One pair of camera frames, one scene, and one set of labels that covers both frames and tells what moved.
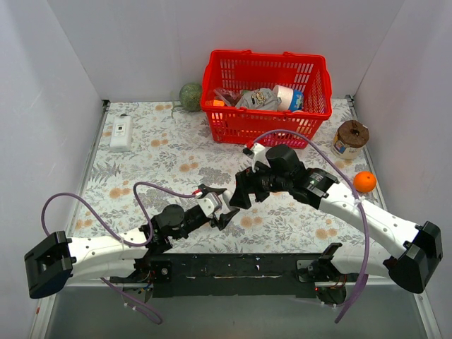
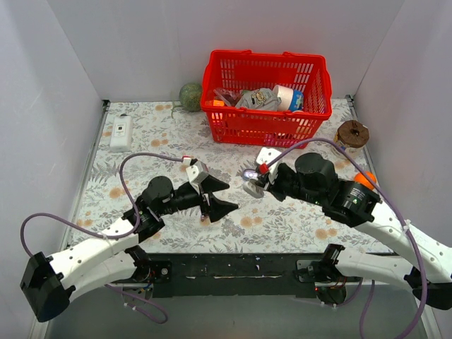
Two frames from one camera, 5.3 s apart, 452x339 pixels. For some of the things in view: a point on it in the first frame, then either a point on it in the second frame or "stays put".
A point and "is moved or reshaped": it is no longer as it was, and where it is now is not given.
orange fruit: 364,181 stays put
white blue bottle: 291,99 stays put
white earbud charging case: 227,195 is moved or reshaped
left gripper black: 215,217 to 205,196
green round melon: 190,97 stays put
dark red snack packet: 229,96 stays put
